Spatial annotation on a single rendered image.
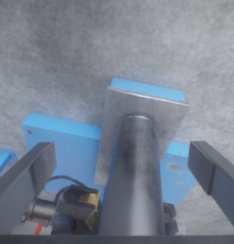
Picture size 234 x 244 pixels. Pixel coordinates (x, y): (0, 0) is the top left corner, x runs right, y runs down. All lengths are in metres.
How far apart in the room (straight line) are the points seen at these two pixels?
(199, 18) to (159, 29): 0.16
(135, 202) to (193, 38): 0.72
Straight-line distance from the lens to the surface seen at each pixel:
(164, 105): 0.88
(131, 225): 0.57
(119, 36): 0.90
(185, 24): 0.90
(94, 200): 0.92
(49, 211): 1.13
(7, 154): 1.78
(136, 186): 0.62
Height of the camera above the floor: 0.87
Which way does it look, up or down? 49 degrees down
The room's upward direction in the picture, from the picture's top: 169 degrees counter-clockwise
